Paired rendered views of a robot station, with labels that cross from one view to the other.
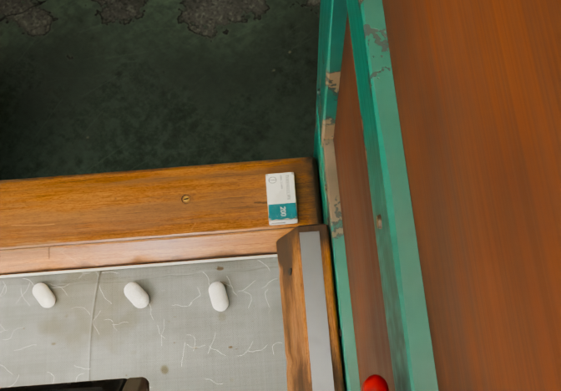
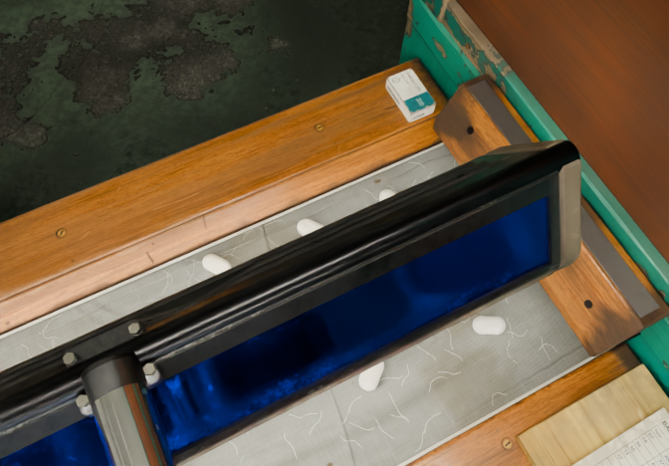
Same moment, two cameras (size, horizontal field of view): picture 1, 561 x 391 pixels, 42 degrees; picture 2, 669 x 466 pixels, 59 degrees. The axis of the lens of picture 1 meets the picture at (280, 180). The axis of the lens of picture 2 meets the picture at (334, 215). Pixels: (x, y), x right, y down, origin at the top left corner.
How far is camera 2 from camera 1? 39 cm
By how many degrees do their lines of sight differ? 12
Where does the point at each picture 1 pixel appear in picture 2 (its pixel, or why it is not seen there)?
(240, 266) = (395, 173)
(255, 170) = (371, 83)
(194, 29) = (182, 98)
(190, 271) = (350, 193)
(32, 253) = (187, 228)
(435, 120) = not seen: outside the picture
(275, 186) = (401, 85)
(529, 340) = not seen: outside the picture
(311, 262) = (494, 107)
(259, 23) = (237, 76)
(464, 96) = not seen: outside the picture
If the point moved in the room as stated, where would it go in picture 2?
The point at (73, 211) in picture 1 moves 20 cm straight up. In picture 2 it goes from (213, 175) to (173, 56)
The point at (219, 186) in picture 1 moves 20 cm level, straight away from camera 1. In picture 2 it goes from (345, 107) to (249, 12)
